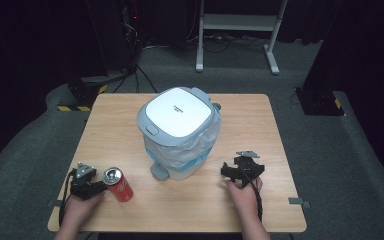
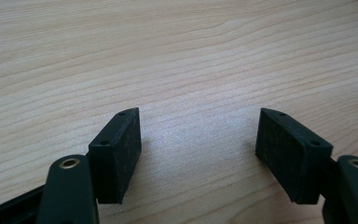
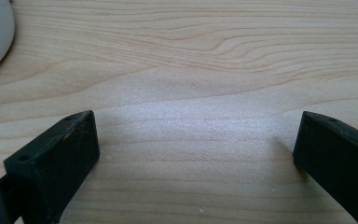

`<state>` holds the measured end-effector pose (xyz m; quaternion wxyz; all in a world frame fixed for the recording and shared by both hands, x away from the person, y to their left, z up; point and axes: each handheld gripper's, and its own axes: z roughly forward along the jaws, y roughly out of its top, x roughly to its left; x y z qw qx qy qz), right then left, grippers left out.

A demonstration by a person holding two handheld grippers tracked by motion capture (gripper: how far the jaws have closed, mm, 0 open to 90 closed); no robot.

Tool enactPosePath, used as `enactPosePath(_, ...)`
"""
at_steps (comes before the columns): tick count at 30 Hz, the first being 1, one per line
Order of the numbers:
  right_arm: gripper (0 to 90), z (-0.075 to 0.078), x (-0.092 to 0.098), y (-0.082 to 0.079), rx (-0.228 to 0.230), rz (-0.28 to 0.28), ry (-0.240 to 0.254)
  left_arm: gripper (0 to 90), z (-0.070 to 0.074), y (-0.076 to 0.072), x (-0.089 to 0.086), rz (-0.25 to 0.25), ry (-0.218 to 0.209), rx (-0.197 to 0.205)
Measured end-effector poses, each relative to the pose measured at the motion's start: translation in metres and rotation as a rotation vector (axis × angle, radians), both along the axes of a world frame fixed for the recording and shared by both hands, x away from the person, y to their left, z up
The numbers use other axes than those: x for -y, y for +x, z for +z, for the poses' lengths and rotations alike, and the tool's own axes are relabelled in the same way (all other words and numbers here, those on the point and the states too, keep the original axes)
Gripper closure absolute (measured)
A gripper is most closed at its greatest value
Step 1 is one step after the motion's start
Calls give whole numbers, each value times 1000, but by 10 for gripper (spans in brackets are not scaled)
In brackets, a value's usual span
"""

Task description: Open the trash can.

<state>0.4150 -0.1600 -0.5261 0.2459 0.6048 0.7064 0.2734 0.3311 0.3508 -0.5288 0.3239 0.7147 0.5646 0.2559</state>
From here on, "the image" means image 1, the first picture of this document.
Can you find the black stand base striped tape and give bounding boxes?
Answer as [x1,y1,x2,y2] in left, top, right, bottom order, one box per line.
[57,73,108,113]

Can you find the clear plastic bin liner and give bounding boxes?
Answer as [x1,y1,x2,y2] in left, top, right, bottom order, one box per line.
[143,109,223,173]

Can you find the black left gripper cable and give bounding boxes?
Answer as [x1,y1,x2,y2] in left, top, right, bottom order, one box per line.
[58,168,78,226]

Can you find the dark equipment rack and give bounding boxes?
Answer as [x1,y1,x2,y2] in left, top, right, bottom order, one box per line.
[113,0,148,73]

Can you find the person's left hand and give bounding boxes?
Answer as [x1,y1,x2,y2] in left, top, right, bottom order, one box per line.
[61,192,105,231]

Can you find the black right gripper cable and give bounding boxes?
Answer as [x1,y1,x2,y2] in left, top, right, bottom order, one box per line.
[238,165,264,223]

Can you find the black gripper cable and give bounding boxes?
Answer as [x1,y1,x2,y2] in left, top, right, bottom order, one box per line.
[238,165,264,223]
[58,168,78,226]

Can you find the person's right hand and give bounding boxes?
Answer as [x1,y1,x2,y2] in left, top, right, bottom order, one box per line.
[225,177,264,225]

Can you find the red drink can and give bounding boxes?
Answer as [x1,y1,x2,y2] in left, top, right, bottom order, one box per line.
[102,166,135,203]

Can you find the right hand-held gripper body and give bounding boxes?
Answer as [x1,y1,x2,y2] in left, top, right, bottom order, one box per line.
[230,150,266,188]

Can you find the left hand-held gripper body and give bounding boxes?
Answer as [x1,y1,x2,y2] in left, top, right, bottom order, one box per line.
[69,162,98,201]

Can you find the white metal stand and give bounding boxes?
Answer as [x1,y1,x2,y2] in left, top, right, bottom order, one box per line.
[195,0,288,76]

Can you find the black floor cables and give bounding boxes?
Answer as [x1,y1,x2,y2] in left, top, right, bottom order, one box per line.
[143,31,268,54]

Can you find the grey pedal trash bin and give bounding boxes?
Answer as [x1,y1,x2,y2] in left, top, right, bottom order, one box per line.
[136,86,223,182]

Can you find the black tripod stand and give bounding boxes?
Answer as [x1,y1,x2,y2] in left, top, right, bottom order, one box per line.
[112,49,159,94]

